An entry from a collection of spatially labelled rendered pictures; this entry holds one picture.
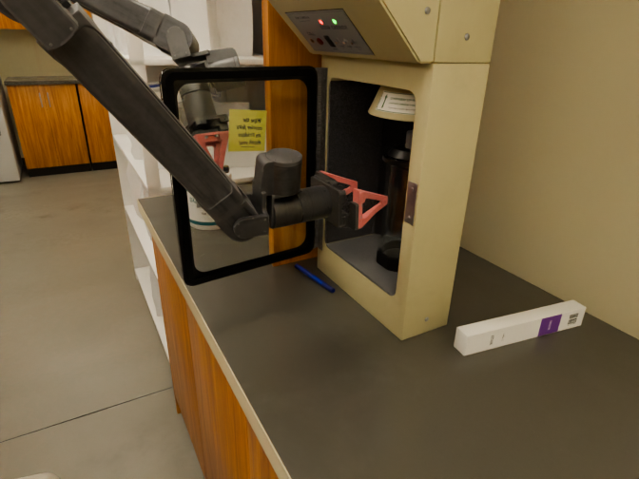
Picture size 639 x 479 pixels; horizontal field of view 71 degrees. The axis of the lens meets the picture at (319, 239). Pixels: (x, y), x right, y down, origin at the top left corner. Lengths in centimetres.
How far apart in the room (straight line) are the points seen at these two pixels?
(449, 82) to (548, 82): 42
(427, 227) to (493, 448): 33
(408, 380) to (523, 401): 17
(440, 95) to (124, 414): 181
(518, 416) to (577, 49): 69
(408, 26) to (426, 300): 45
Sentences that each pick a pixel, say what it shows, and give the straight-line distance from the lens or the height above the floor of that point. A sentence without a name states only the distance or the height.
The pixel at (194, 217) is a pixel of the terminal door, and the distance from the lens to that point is 86.
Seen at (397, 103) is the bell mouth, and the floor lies 134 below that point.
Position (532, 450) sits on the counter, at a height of 94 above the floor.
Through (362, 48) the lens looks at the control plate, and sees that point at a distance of 76.
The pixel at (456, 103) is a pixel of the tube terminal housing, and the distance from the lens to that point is 73.
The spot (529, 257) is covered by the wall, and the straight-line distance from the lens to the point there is 116.
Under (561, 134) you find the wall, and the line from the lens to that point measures 108.
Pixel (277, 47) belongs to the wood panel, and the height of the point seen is 142.
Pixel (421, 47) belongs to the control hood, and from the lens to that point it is 67.
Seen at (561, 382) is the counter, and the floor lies 94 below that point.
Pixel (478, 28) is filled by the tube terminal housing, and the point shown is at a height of 146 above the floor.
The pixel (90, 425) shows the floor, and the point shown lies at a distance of 216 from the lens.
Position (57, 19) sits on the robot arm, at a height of 145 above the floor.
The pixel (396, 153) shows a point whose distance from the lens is 85.
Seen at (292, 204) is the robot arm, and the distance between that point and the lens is 73.
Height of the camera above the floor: 144
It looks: 24 degrees down
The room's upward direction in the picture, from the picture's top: 1 degrees clockwise
